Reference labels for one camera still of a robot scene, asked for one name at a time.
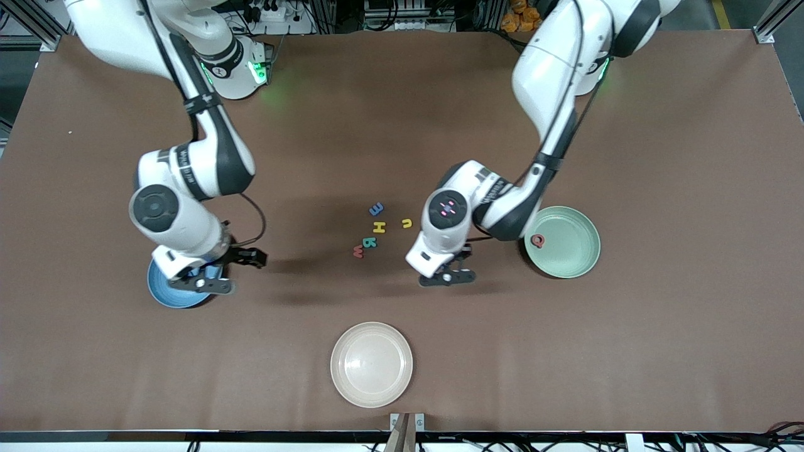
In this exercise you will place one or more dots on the black table edge rail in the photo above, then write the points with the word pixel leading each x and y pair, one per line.
pixel 188 436

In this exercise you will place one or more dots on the black equipment rack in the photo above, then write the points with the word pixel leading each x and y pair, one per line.
pixel 408 11

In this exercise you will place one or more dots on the brown table cover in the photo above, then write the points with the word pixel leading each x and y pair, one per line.
pixel 125 376

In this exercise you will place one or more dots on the teal foam letter k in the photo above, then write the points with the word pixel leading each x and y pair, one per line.
pixel 369 242

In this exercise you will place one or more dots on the pink foam letter Q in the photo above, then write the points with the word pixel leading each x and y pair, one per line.
pixel 534 240

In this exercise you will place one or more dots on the red foam letter w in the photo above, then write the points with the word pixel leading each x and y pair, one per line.
pixel 358 252

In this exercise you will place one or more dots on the aluminium frame profile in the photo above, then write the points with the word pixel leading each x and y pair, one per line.
pixel 772 25
pixel 50 37

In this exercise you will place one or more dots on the light blue foam letter m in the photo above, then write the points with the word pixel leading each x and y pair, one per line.
pixel 375 209

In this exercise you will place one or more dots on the beige plate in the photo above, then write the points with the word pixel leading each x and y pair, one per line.
pixel 372 365

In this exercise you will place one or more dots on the orange bag pile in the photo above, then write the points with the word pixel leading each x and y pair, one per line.
pixel 518 19

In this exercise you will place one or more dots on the blue plate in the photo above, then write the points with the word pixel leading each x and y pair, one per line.
pixel 164 295

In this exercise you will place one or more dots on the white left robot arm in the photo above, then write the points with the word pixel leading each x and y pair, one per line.
pixel 553 69

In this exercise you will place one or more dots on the white power strip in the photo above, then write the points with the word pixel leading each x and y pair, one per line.
pixel 270 11

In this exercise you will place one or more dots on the small metal bracket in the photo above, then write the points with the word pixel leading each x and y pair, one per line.
pixel 419 424

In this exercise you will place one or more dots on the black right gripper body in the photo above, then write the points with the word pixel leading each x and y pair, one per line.
pixel 237 255

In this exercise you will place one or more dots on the white label tag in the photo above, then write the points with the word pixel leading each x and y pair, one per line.
pixel 634 442

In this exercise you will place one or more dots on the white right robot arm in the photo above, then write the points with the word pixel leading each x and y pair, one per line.
pixel 176 220

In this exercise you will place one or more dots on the green plate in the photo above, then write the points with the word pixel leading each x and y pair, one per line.
pixel 565 251

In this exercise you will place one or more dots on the yellow foam letter H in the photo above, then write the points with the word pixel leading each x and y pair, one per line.
pixel 379 227

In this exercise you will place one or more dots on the tan vertical post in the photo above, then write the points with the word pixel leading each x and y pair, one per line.
pixel 401 439

